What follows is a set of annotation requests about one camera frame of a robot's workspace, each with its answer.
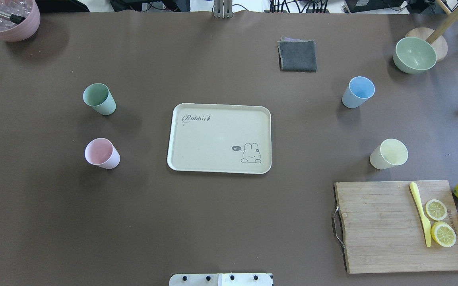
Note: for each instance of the pink plastic cup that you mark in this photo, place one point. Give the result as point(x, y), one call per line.
point(102, 153)

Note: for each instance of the blue plastic cup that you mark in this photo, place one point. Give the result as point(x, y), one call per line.
point(359, 90)

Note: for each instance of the cream yellow plastic cup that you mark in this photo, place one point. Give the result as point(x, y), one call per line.
point(389, 153)

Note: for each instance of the cream rabbit tray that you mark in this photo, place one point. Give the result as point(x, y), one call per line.
point(220, 138)

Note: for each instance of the grey folded cloth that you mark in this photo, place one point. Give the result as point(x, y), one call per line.
point(297, 55)

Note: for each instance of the green plastic cup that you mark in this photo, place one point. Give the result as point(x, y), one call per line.
point(98, 97)

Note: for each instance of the wooden cutting board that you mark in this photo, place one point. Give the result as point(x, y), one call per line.
point(382, 231)

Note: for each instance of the green bowl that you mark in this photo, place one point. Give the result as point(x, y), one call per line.
point(413, 55)

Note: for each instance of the yellow plastic knife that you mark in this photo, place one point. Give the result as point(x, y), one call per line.
point(426, 225)

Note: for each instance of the upper lemon half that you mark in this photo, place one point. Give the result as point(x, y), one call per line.
point(436, 210)

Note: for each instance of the lemon half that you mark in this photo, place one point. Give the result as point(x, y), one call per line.
point(443, 234)
point(436, 210)

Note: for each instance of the lower lemon half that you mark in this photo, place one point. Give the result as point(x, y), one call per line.
point(443, 234)

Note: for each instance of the wooden cup stand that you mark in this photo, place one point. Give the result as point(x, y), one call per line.
point(435, 37)

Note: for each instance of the pink bowl with ice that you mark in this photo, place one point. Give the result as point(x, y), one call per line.
point(28, 9)

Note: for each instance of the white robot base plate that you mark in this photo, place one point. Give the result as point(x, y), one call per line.
point(222, 279)

